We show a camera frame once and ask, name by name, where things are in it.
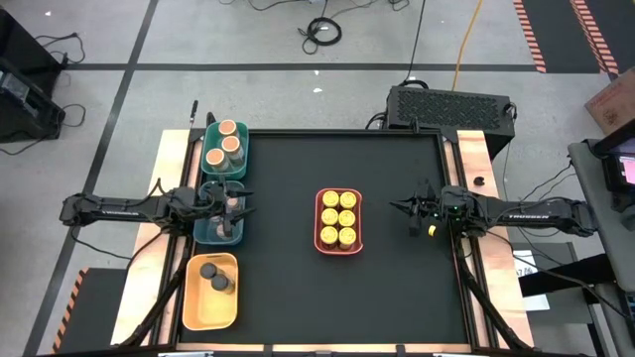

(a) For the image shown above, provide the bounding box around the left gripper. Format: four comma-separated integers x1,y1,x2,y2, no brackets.
195,177,258,238

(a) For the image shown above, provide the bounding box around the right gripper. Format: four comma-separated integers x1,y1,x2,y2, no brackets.
388,178,478,238

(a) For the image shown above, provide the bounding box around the green plastic bin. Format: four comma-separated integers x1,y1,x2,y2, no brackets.
199,120,250,180

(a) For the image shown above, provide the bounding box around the blue plastic bin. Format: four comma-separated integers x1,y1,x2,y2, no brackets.
191,179,247,247

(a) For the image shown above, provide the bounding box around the red plastic bin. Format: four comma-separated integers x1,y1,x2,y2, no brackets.
313,186,364,257

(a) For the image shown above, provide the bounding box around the black perforated computer case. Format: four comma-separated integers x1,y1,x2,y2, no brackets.
385,84,517,159

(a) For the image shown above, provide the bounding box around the yellow plastic bin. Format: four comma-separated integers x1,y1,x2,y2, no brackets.
181,252,240,332

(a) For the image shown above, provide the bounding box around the light wooden table board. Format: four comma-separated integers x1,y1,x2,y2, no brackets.
109,128,536,353

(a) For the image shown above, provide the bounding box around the white paper sheet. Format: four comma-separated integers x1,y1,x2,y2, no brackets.
513,249,553,312

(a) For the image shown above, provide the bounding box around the black mat orange striped edge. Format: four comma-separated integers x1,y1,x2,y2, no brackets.
52,266,129,356
513,0,635,75

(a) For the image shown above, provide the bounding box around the grey desk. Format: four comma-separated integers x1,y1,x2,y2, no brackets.
567,138,635,318

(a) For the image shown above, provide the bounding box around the monitor with pink screen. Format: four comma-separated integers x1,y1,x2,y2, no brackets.
599,133,635,197

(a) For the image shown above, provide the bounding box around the brown cardboard box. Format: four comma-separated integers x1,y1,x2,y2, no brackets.
583,67,635,136

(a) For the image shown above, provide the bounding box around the black equipment cart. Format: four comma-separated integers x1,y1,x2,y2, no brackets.
0,7,68,145

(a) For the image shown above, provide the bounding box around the black aluminium rig frame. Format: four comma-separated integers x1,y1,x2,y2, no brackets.
118,126,535,357

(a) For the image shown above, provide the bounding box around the yellow floor cable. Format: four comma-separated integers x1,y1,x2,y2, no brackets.
451,0,485,92

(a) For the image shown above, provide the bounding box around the coiled black floor cable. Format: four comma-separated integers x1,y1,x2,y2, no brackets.
297,16,344,55

